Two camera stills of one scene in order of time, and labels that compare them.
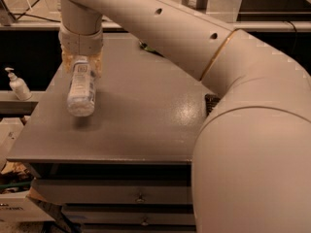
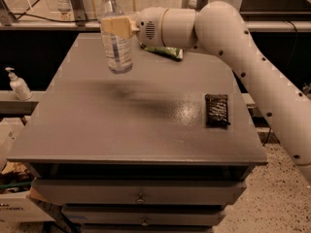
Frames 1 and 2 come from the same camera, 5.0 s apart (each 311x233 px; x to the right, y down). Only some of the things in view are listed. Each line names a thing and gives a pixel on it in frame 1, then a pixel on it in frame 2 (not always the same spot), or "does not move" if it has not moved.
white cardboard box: [17, 207] does not move
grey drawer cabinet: [127, 167] does not move
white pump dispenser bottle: [18, 85] does not move
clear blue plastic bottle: [82, 90] -> [119, 49]
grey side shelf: [13, 107] does not move
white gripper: [80, 43] -> [148, 27]
